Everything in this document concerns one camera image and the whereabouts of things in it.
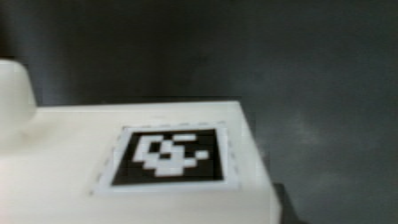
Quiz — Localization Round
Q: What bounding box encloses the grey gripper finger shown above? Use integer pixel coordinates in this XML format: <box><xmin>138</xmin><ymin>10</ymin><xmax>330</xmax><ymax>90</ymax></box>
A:
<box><xmin>273</xmin><ymin>183</ymin><xmax>308</xmax><ymax>224</ymax></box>

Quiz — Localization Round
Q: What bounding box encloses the white drawer box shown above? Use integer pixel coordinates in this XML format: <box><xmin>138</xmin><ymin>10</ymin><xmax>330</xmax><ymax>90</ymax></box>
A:
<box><xmin>0</xmin><ymin>59</ymin><xmax>282</xmax><ymax>224</ymax></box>

